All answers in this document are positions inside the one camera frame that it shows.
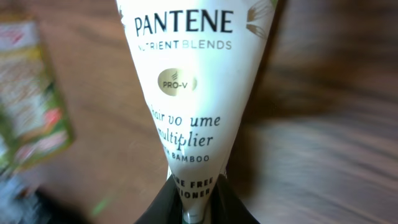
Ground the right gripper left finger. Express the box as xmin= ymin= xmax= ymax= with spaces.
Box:
xmin=134 ymin=177 xmax=183 ymax=224

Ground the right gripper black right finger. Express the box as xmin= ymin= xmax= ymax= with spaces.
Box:
xmin=211 ymin=174 xmax=259 ymax=224

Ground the white shampoo tube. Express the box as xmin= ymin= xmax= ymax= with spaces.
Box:
xmin=116 ymin=0 xmax=277 ymax=223

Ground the green yellow sachet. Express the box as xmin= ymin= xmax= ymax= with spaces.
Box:
xmin=1 ymin=19 xmax=74 ymax=171

